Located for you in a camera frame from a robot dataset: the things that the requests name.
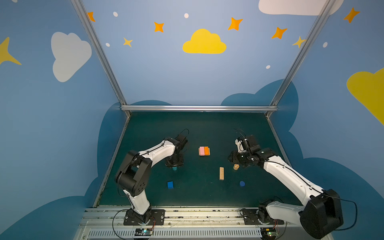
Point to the aluminium front rail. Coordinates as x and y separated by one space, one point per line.
181 223

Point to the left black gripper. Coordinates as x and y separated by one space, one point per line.
174 162

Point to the natural wood cylinder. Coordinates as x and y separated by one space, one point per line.
236 167

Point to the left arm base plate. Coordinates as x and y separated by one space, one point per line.
156 216

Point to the aluminium frame post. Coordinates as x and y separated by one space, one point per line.
311 38
88 26

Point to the right controller board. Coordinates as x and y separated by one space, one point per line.
268 234

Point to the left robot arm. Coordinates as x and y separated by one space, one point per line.
134 173

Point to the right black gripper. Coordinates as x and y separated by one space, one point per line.
237 157

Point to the aluminium right frame post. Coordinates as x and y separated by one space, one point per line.
311 38

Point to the controller board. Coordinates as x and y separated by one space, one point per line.
268 234
143 232

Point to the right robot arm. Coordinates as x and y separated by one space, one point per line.
320 211

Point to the orange wood block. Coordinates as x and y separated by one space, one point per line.
207 151

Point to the natural wood block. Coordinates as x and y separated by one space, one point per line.
204 151
221 173

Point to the left controller board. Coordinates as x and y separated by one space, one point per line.
143 232

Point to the blue wood cube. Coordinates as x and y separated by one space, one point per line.
170 185

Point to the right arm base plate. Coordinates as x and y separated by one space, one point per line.
250 216

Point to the aluminium rear frame bar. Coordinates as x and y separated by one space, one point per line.
199 108

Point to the aluminium left frame post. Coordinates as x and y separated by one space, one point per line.
88 26

